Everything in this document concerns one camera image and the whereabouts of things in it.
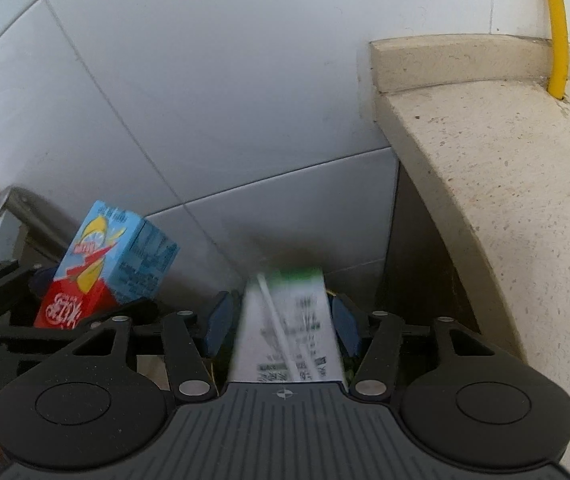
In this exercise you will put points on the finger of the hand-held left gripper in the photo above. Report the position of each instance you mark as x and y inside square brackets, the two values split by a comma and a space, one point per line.
[5, 282]
[20, 334]

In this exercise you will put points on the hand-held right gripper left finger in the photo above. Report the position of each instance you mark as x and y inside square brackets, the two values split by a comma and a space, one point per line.
[220, 325]

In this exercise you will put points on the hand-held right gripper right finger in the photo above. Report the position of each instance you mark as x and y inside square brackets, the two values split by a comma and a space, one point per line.
[347, 327]

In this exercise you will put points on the red and blue drink carton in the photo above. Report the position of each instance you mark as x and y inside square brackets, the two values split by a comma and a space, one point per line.
[115, 255]

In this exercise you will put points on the yellow pipe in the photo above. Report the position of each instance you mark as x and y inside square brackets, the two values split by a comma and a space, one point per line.
[557, 25]

